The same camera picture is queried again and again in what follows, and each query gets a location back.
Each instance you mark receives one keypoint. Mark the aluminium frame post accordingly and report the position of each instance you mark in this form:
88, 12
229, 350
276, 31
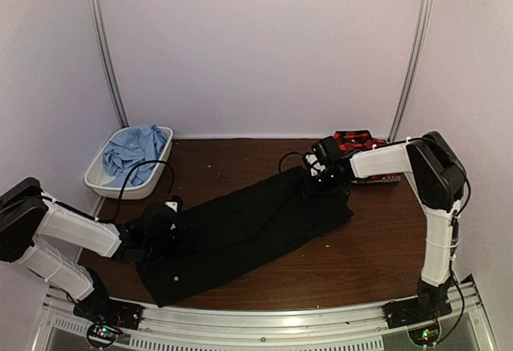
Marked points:
107, 62
420, 32

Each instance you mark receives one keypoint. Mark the left circuit board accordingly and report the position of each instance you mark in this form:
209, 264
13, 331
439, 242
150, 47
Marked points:
101, 335

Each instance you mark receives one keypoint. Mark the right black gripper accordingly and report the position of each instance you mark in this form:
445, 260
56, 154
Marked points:
310, 190

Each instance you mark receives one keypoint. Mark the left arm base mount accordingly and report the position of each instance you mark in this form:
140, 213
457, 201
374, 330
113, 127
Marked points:
100, 308

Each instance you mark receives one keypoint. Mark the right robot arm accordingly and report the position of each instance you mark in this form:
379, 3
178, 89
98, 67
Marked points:
440, 183

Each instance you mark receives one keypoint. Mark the right aluminium frame post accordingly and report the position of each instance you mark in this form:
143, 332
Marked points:
420, 32

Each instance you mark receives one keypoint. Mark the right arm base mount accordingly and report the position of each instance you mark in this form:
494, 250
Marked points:
430, 302

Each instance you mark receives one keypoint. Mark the circuit board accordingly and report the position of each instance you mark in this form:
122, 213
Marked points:
424, 336
101, 335

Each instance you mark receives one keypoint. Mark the front aluminium rail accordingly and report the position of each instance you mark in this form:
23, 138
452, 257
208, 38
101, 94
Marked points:
354, 327

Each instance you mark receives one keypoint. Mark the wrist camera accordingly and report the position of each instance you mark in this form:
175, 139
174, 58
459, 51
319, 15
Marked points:
313, 165
175, 203

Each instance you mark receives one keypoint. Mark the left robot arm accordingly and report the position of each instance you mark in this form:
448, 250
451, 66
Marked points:
35, 226

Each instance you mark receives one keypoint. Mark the left aluminium frame post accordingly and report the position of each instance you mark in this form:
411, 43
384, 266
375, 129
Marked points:
107, 62

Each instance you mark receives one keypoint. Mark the light blue shirt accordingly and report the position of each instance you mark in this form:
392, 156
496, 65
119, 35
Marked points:
130, 153

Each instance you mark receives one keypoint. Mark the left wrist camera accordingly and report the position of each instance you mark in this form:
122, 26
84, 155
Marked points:
175, 203

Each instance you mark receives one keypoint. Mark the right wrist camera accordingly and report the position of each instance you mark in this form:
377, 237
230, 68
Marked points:
313, 165

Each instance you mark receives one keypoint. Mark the right circuit board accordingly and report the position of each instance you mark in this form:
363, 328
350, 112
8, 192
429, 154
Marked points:
424, 336

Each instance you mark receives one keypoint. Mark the red black plaid shirt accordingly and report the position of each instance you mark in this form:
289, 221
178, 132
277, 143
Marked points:
352, 141

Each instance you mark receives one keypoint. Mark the black long sleeve shirt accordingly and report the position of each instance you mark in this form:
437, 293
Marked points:
242, 231

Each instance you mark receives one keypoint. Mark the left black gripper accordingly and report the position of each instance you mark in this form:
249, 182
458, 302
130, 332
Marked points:
187, 243

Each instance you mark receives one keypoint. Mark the white plastic basin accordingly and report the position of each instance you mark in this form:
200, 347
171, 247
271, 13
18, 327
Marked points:
96, 176

